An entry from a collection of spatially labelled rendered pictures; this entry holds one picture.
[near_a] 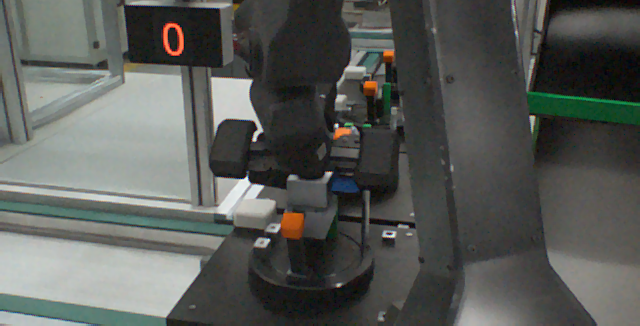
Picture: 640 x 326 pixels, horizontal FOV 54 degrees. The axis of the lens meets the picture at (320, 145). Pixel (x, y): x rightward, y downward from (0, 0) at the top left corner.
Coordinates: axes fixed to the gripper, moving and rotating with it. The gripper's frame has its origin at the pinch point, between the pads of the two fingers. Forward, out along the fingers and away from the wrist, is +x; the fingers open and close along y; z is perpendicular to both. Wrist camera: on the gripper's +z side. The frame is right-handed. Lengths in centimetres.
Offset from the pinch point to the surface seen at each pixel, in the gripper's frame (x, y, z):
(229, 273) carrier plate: 6.0, 8.6, -10.0
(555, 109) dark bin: -14.3, -22.2, 1.2
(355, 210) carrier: 17.9, -2.6, 3.6
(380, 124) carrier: 36.4, -2.3, 27.5
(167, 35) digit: -3.6, 19.5, 14.9
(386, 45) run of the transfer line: 106, 7, 97
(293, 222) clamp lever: -5.0, -0.2, -7.3
